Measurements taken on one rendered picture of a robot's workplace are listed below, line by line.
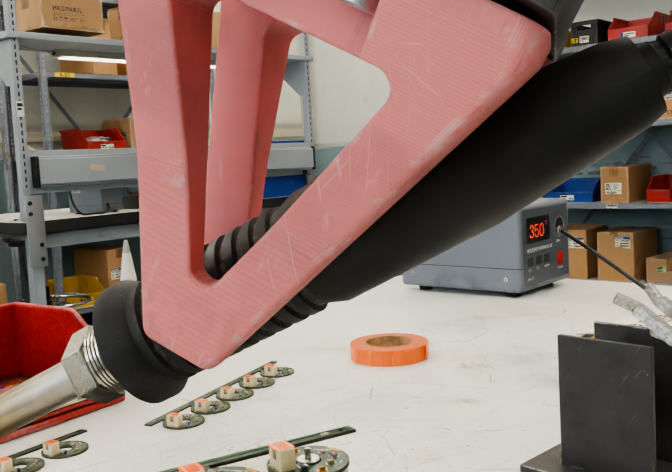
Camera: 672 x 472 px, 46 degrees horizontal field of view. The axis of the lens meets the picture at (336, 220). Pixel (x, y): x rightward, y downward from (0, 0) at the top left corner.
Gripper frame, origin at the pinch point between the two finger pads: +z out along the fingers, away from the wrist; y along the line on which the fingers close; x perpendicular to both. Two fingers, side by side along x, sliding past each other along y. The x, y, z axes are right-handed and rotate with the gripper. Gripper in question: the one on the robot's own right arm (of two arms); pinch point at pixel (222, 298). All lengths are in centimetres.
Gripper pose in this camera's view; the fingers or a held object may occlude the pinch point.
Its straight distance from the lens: 15.2
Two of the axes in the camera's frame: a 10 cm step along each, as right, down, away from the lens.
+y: -2.6, 0.9, -9.6
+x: 8.7, 4.6, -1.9
